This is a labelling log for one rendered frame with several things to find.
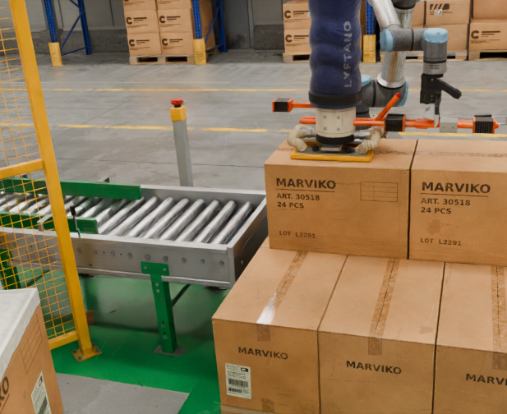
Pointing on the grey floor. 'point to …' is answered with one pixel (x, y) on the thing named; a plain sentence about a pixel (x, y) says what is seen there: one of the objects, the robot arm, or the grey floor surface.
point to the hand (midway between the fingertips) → (437, 121)
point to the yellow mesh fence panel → (48, 163)
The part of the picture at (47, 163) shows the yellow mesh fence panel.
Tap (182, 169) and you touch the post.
